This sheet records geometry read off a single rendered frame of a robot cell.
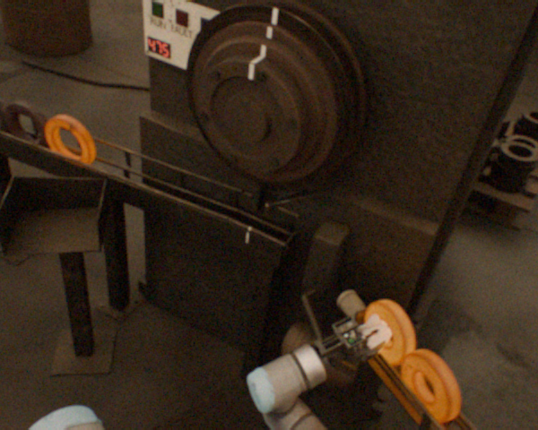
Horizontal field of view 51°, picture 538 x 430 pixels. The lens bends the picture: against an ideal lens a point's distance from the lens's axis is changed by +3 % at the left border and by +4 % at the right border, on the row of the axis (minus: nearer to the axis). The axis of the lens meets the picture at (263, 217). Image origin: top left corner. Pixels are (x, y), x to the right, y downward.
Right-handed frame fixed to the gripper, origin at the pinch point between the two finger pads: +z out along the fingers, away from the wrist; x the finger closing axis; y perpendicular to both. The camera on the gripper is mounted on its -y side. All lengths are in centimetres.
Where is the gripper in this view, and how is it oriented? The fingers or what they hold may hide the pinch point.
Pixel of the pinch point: (390, 327)
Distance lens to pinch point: 140.5
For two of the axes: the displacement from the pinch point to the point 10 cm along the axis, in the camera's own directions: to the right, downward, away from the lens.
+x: -4.3, -6.0, 6.7
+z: 8.9, -4.0, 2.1
